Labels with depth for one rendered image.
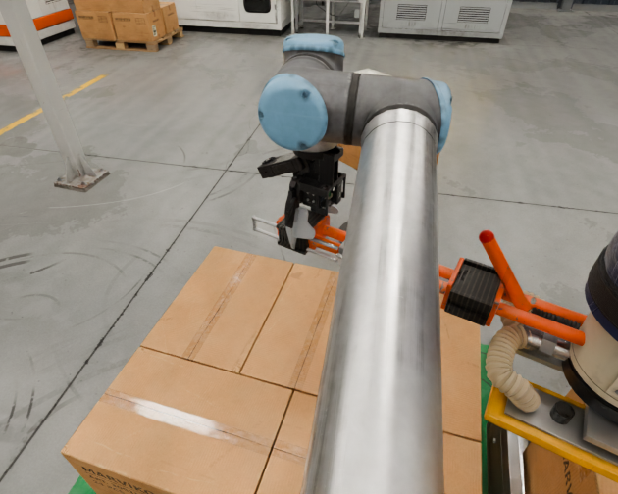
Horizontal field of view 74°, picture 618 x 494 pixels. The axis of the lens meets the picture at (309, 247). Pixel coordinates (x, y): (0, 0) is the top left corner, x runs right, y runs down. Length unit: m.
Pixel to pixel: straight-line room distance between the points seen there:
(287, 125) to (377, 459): 0.40
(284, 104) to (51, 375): 2.13
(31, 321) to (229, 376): 1.55
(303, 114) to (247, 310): 1.24
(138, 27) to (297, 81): 6.93
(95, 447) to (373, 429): 1.30
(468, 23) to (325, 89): 7.45
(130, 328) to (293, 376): 1.25
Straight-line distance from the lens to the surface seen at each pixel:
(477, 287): 0.76
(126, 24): 7.51
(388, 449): 0.26
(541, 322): 0.75
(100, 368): 2.39
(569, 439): 0.79
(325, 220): 0.84
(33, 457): 2.27
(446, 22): 7.92
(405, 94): 0.52
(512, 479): 1.38
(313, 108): 0.52
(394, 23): 7.90
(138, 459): 1.44
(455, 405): 1.50
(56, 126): 3.77
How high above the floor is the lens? 1.79
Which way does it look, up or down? 40 degrees down
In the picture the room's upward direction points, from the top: straight up
